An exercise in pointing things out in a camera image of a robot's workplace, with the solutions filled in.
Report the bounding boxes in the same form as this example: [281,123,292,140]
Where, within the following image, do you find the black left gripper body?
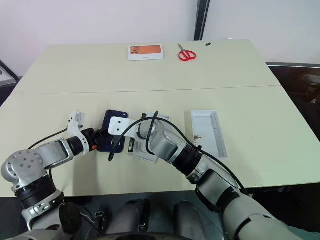
[83,127,103,152]

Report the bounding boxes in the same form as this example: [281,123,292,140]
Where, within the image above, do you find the white phone box lid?
[127,112,174,165]

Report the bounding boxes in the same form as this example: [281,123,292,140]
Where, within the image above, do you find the dark blue smartphone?
[96,109,130,154]

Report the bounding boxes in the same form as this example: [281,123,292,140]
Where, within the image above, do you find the white open phone box base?
[190,108,229,159]

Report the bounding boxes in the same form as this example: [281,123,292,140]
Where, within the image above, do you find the white box with orange phone print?
[127,44,166,62]

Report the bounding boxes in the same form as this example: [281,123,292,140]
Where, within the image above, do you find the dark rounded robot leg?
[106,198,152,236]
[173,199,201,235]

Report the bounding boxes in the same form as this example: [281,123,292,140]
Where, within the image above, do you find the black round disc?
[59,202,82,235]

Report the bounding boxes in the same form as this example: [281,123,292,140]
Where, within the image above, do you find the dark grey case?
[0,59,20,88]

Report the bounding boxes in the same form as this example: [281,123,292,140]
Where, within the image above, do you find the grey and brown object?
[301,73,320,105]

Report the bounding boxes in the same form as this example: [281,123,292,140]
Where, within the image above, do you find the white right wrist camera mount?
[107,116,141,138]

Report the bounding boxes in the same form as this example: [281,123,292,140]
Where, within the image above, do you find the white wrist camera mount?
[66,109,94,155]
[107,116,141,138]

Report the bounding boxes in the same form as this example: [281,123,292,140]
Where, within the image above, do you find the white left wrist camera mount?
[66,109,94,155]

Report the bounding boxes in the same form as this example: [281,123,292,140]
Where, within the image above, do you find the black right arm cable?
[108,110,250,196]

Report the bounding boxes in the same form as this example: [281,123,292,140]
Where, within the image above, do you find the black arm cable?
[108,110,250,196]
[26,127,71,181]

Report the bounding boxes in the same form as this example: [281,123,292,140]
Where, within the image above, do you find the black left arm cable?
[26,127,71,181]

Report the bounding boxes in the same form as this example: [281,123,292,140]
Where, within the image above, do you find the red handled scissors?
[177,43,198,62]

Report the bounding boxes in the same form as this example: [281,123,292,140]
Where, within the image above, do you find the black table frame bar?
[246,184,292,195]

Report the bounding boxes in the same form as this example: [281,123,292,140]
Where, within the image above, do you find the black vertical post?
[193,0,211,41]

